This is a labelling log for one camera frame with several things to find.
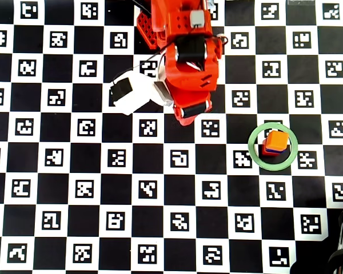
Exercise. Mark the red gripper black motor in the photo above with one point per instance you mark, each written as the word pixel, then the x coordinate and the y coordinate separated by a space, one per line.
pixel 194 110

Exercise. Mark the red cube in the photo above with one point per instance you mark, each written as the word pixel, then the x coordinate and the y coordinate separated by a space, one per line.
pixel 265 149

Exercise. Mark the orange cube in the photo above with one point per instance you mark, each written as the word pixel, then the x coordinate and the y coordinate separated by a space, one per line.
pixel 277 140

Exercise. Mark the blue cube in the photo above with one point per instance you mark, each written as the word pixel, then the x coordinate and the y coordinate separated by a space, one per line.
pixel 278 150

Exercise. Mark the red robot arm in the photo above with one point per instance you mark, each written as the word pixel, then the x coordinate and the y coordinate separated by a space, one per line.
pixel 177 20

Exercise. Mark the black white marker checkerboard mat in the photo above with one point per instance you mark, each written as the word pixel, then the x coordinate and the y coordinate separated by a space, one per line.
pixel 103 171

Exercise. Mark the clear tape strip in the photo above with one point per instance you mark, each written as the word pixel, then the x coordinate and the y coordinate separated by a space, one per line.
pixel 300 3

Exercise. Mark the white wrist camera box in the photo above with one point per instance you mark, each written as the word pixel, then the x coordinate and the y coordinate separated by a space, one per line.
pixel 131 92

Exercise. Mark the black camera stand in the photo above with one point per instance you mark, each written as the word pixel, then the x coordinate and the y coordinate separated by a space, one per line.
pixel 335 257

